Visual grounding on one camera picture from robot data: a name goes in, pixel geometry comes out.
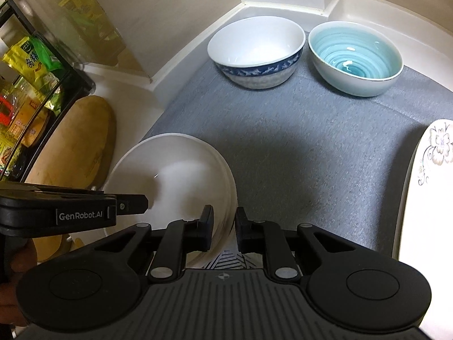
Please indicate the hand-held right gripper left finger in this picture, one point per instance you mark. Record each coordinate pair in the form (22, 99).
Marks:
(208, 226)

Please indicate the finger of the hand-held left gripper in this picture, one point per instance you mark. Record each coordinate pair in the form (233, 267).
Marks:
(136, 203)

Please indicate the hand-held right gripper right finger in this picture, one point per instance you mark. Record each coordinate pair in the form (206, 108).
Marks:
(242, 230)

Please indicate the cream straight-sided bowl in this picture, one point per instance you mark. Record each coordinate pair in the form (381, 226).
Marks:
(177, 170)

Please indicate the white plate with large flower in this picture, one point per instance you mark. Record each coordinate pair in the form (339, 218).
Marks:
(424, 202)

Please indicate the white bowl with blue band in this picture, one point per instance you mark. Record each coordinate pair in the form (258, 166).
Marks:
(254, 42)

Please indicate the light blue spiral bowl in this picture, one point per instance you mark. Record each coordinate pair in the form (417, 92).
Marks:
(354, 56)

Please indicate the person's left hand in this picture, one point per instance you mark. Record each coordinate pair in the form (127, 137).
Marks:
(23, 265)

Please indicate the yellow patterned packet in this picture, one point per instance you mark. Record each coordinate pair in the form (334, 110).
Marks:
(10, 156)

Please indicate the wooden cutting board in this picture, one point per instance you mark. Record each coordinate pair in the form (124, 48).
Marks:
(78, 141)

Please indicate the orange-labelled jar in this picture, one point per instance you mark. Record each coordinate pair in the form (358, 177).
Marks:
(30, 124)

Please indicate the grey table mat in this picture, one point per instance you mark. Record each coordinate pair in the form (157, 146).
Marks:
(300, 148)

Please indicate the green snack packet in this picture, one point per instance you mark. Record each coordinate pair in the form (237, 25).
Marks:
(55, 101)

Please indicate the yellow snack packet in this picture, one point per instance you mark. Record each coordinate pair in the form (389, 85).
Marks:
(24, 60)

